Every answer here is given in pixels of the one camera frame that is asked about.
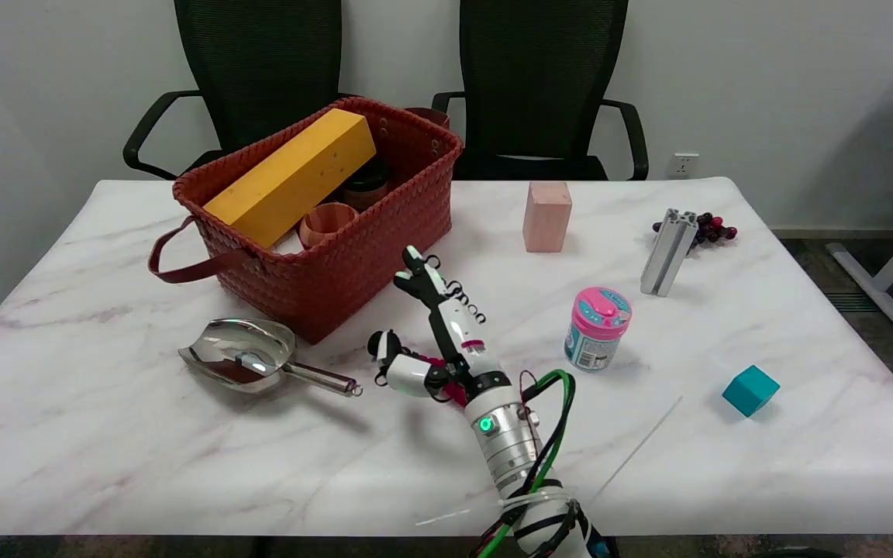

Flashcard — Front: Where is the red woven basket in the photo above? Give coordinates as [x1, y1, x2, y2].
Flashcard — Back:
[148, 96, 464, 346]

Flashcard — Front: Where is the dark red grape bunch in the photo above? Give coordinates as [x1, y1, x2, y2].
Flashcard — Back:
[653, 213, 739, 250]

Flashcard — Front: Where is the black mesh office chair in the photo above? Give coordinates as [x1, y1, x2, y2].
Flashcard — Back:
[431, 0, 649, 181]
[122, 0, 343, 181]

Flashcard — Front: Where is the teal cube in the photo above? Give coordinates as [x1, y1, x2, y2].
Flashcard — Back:
[722, 365, 781, 418]

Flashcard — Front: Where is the pink lid gum jar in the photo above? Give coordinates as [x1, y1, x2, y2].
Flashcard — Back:
[564, 287, 633, 373]

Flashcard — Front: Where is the silver aluminium extrusion profile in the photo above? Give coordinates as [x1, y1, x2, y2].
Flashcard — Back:
[640, 208, 699, 298]

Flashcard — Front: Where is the shiny metal scoop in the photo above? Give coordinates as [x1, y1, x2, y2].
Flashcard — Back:
[178, 318, 363, 398]

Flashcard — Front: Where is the green robot cable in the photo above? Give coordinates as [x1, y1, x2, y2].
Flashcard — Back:
[476, 370, 578, 558]

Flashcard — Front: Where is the pink wooden block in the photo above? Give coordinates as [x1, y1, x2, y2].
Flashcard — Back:
[523, 182, 573, 253]

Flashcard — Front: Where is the pink black mini tripod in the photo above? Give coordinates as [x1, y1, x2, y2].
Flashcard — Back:
[418, 355, 469, 407]

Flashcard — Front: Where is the brown wooden cup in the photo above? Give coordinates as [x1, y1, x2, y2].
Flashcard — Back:
[299, 202, 360, 249]

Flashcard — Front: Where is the white desk with leg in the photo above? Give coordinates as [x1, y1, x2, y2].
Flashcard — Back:
[826, 76, 893, 348]

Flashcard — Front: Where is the long yellow block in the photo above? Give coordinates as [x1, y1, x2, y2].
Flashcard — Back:
[204, 108, 378, 249]

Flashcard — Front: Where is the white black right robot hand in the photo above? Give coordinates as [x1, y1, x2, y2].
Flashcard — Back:
[367, 246, 512, 405]

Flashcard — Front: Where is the dark round jar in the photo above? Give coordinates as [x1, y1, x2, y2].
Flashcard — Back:
[336, 159, 394, 214]

